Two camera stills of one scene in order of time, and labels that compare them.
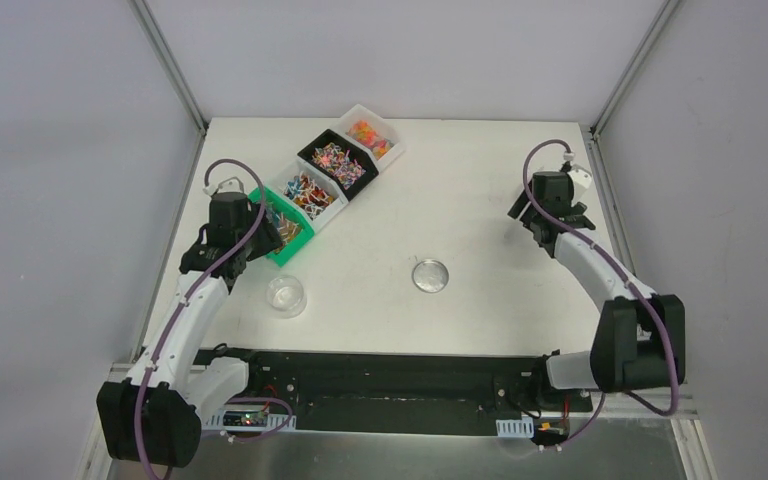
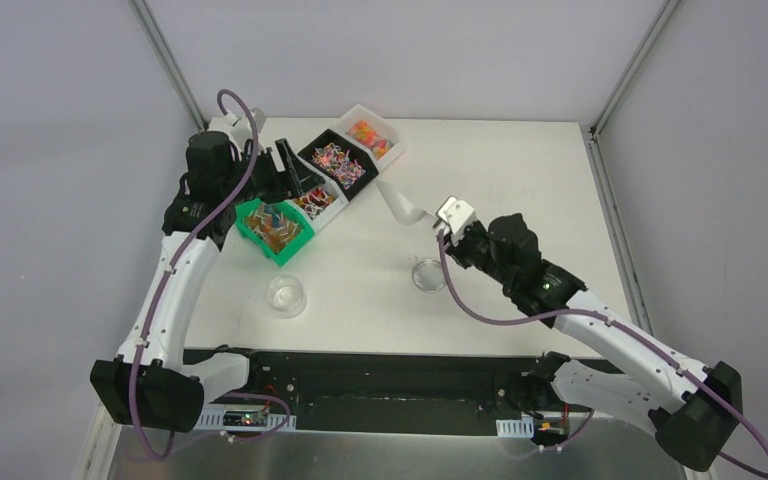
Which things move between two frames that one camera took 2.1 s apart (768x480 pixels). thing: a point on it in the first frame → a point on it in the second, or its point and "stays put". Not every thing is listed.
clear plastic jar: (286, 296) stays put
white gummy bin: (366, 129) stays put
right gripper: (517, 209) → (455, 250)
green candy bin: (292, 226) stays put
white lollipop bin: (311, 190) stays put
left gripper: (264, 235) → (271, 168)
